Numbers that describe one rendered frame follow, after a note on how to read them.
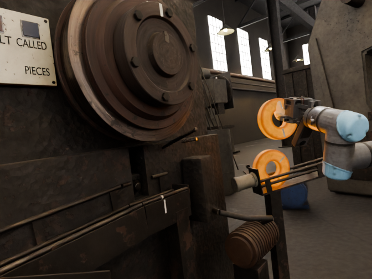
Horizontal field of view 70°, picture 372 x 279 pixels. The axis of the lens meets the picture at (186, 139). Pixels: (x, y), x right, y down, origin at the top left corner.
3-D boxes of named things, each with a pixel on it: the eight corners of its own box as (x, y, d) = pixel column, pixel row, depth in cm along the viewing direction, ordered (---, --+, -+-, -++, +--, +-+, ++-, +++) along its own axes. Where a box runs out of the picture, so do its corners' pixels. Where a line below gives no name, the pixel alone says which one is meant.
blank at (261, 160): (268, 194, 111) (273, 196, 108) (244, 168, 108) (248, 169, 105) (292, 168, 114) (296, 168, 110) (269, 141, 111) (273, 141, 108)
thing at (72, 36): (68, 152, 66) (43, -40, 64) (189, 135, 101) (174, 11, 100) (81, 151, 61) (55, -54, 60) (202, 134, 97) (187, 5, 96)
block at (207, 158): (185, 220, 101) (178, 158, 101) (198, 214, 107) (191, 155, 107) (208, 224, 94) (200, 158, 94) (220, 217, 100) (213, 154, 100)
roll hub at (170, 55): (120, 107, 66) (106, -6, 65) (191, 107, 87) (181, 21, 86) (134, 104, 62) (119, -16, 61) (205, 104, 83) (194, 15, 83)
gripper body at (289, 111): (301, 96, 92) (327, 100, 81) (299, 120, 95) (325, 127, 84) (282, 98, 91) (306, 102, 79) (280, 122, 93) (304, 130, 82)
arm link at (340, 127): (345, 147, 68) (349, 114, 65) (314, 137, 78) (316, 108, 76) (369, 143, 70) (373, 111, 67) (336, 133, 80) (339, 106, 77)
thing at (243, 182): (232, 191, 108) (230, 176, 108) (252, 185, 110) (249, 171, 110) (239, 194, 102) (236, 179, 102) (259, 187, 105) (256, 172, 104)
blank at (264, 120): (252, 104, 100) (257, 102, 97) (287, 96, 104) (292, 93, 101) (262, 144, 101) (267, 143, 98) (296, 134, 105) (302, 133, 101)
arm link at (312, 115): (335, 131, 80) (313, 134, 78) (324, 128, 84) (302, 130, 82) (338, 106, 78) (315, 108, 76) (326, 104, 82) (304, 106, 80)
